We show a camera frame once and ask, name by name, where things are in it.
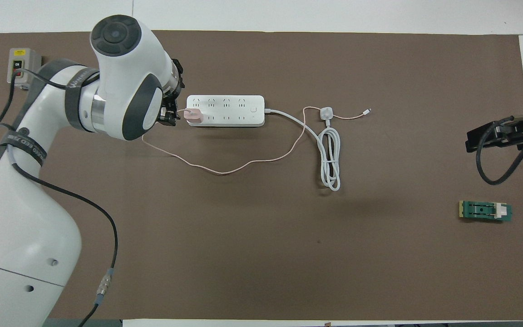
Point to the grey on-off switch box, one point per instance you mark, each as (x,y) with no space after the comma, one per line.
(27,59)

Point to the pink charger adapter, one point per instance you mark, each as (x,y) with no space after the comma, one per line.
(193,116)

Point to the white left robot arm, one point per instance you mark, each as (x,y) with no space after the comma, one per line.
(30,236)

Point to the brown table mat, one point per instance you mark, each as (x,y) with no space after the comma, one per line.
(288,250)

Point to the white power strip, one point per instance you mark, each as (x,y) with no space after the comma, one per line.
(229,110)

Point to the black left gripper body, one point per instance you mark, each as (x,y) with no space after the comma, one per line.
(176,79)

